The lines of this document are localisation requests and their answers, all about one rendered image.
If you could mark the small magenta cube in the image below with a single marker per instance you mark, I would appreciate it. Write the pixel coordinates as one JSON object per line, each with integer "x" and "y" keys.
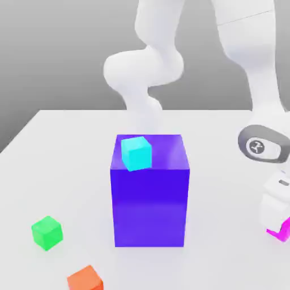
{"x": 283, "y": 232}

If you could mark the small orange cube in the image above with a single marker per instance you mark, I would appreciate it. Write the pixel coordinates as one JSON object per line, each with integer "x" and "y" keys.
{"x": 85, "y": 279}

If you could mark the small cyan cube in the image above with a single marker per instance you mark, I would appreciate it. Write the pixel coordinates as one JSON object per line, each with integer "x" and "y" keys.
{"x": 137, "y": 154}

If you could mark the large blue box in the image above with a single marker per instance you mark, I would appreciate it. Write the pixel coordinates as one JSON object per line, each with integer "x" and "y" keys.
{"x": 149, "y": 204}

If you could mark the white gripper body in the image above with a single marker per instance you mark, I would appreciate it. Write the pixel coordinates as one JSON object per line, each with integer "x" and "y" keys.
{"x": 273, "y": 207}

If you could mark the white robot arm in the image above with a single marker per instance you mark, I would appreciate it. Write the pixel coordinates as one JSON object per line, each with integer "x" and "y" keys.
{"x": 145, "y": 68}

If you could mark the small green cube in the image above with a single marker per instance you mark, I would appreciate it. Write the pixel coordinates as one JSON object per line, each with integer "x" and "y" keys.
{"x": 47, "y": 233}

